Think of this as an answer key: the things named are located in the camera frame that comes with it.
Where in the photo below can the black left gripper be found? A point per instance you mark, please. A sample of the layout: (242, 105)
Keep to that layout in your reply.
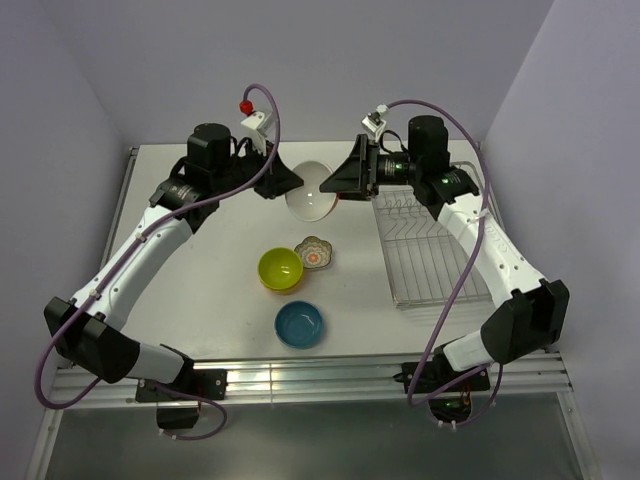
(277, 179)

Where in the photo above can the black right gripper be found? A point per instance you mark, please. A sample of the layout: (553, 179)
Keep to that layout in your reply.
(354, 180)

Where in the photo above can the white bowl orange outside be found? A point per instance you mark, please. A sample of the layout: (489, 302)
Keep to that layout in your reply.
(307, 203)

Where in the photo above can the lime green bowl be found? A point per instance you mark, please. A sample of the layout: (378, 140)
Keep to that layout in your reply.
(280, 267)

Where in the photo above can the blue ceramic bowl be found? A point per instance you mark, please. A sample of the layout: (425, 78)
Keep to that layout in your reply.
(299, 325)

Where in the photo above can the yellow orange bowl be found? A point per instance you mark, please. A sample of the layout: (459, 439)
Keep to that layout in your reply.
(283, 291)

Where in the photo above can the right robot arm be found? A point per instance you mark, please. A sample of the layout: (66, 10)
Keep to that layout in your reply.
(530, 310)

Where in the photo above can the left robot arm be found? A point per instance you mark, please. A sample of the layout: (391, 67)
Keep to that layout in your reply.
(87, 328)

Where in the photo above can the patterned flower-shaped bowl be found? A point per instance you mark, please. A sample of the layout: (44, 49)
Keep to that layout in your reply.
(315, 253)

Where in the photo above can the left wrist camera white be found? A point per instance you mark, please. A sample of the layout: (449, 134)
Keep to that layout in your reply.
(257, 126)

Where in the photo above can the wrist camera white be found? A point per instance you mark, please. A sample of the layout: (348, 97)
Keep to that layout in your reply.
(257, 126)
(374, 123)

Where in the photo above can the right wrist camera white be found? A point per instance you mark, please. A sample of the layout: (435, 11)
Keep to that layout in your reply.
(374, 123)

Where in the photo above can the steel wire dish rack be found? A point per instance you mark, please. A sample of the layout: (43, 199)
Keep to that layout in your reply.
(423, 261)

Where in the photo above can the aluminium table edge rail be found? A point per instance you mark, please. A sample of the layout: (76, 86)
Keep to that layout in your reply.
(364, 378)

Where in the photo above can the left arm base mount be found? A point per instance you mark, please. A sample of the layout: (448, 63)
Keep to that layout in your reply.
(180, 405)

